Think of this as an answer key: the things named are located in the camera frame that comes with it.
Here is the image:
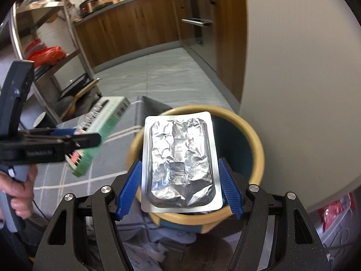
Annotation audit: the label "black tray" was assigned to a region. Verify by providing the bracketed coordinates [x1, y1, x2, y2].
[58, 72, 88, 101]

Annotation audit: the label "dark rice cooker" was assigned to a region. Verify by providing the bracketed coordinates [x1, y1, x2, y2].
[79, 0, 100, 16]

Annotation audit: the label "white printed cloth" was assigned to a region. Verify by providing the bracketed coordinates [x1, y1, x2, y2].
[118, 212, 204, 271]

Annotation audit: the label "yellow-rimmed teal trash bin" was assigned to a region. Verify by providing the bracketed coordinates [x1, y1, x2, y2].
[126, 105, 265, 235]

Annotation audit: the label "white bowl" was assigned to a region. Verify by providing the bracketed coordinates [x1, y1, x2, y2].
[33, 112, 47, 128]

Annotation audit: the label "grey plaid blanket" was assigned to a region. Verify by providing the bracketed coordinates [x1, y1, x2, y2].
[28, 96, 175, 206]

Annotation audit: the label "wooden kitchen cabinets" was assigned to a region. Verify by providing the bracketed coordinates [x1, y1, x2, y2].
[73, 0, 249, 103]

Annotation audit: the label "red packet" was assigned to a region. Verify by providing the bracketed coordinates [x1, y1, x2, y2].
[318, 193, 356, 232]

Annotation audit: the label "green cardboard box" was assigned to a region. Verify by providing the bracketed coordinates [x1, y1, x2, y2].
[66, 96, 131, 178]

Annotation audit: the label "red plastic bag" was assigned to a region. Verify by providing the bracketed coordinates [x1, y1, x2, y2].
[28, 46, 66, 66]

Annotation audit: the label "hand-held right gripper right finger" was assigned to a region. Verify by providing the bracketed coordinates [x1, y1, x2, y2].
[217, 157, 330, 271]

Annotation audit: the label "person's left hand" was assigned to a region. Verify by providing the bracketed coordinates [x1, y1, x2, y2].
[0, 165, 38, 221]

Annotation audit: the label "metal shelf rack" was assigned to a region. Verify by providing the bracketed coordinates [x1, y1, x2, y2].
[8, 0, 102, 125]

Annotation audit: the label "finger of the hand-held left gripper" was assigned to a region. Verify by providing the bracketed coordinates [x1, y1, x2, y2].
[50, 128, 83, 136]
[63, 133, 102, 150]

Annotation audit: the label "silver foil blister pack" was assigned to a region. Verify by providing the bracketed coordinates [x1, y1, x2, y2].
[140, 111, 219, 213]

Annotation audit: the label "built-in steel oven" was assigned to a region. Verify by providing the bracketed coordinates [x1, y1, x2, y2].
[177, 0, 218, 72]

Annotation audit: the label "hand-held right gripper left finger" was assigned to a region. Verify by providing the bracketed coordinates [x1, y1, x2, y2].
[32, 159, 143, 271]

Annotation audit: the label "wooden cutting board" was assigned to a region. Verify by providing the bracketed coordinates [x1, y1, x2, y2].
[66, 77, 101, 114]

